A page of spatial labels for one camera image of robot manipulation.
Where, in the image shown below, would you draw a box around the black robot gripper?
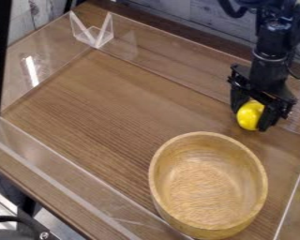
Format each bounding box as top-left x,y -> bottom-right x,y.
228,50 -> 296,132

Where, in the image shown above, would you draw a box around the yellow lemon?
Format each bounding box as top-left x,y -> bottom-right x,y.
236,100 -> 264,130

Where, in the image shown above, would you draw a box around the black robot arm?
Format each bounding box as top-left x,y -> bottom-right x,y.
217,0 -> 300,131

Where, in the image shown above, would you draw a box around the brown wooden bowl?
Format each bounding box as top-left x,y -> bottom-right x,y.
149,131 -> 269,240

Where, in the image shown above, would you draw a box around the clear acrylic tray enclosure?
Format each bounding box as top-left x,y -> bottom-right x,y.
0,8 -> 300,240

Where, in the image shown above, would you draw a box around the black metal bracket with screw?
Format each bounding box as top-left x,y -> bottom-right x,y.
16,210 -> 61,240

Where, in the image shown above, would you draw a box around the black cable bottom left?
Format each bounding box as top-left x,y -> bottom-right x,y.
0,215 -> 34,240

